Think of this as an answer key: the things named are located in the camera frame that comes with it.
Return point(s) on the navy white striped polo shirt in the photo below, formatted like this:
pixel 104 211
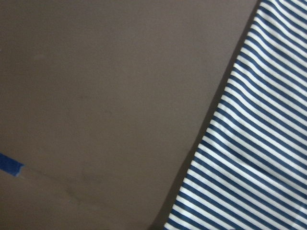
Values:
pixel 249 171

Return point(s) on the blue tape strip crosswise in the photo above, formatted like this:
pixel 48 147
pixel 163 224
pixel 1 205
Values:
pixel 10 165

